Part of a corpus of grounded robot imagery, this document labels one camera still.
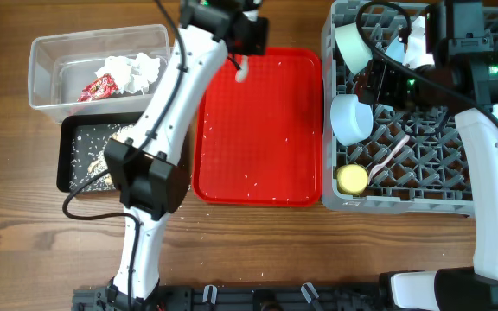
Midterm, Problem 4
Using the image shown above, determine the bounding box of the green bowl with food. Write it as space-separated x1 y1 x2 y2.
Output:
334 23 373 74

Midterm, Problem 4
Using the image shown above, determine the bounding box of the yellow plastic cup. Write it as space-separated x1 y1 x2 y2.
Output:
336 164 368 195

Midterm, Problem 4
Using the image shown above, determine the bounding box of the clear plastic bin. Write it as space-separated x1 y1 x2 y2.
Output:
28 24 170 124

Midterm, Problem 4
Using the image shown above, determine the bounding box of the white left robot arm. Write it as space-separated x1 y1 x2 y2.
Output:
104 0 268 310

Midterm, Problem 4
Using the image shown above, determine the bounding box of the white tissue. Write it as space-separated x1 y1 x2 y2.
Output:
95 53 161 95

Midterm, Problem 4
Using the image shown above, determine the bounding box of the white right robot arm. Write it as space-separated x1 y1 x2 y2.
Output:
358 1 498 310

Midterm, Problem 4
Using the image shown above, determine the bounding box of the light blue plate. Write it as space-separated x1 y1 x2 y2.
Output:
385 37 406 65

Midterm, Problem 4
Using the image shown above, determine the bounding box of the white plastic spoon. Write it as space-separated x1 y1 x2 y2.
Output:
235 55 249 83
367 135 410 184

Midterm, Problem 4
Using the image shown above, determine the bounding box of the grey plastic dishwasher rack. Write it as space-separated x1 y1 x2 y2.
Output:
322 0 474 216

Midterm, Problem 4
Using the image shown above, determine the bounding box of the red candy wrapper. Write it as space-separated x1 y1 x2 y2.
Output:
78 73 118 102

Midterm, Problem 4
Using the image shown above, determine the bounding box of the pile of rice food waste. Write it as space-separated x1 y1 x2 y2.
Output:
68 124 131 190

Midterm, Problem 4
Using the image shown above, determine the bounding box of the red plastic tray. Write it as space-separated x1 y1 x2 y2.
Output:
192 48 323 206

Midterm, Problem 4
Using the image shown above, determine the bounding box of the light blue bowl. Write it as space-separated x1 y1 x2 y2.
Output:
330 94 374 146

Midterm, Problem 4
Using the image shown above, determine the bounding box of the black plastic tray bin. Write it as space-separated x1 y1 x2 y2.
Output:
56 112 142 193

